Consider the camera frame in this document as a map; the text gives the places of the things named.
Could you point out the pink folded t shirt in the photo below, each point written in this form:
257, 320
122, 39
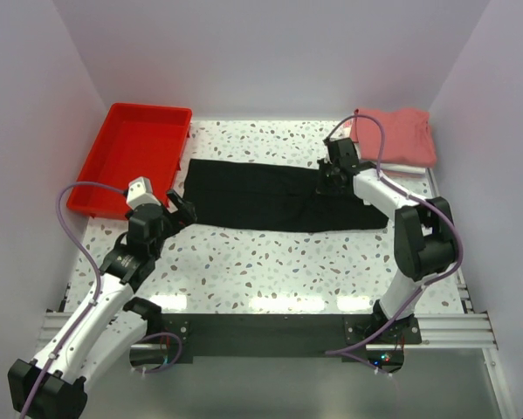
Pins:
406, 114

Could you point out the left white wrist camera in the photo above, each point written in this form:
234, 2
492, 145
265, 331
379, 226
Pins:
140, 192

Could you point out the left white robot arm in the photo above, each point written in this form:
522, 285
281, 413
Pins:
56, 382

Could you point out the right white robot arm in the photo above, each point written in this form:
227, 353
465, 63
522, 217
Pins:
425, 243

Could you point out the red plastic tray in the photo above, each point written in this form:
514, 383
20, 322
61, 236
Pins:
138, 140

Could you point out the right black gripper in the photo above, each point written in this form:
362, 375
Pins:
321, 188

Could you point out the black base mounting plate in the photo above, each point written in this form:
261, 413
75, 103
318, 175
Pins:
275, 336

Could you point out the black t shirt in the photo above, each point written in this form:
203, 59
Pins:
250, 196

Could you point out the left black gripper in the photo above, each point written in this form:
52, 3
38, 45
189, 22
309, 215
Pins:
182, 216

